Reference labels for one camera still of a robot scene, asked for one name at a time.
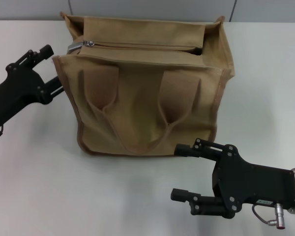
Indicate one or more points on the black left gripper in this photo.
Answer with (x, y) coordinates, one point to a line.
(12, 96)

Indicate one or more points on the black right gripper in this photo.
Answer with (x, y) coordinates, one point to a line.
(255, 184)

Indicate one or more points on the silver metal zipper pull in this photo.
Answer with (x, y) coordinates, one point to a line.
(75, 46)

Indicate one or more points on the khaki canvas food bag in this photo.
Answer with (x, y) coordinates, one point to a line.
(142, 108)

